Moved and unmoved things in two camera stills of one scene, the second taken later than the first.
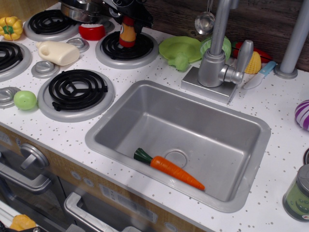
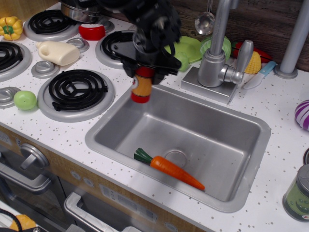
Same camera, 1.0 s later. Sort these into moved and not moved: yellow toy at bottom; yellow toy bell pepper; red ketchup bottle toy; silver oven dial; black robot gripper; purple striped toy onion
Moved: red ketchup bottle toy; black robot gripper
Not moved: yellow toy bell pepper; yellow toy at bottom; silver oven dial; purple striped toy onion
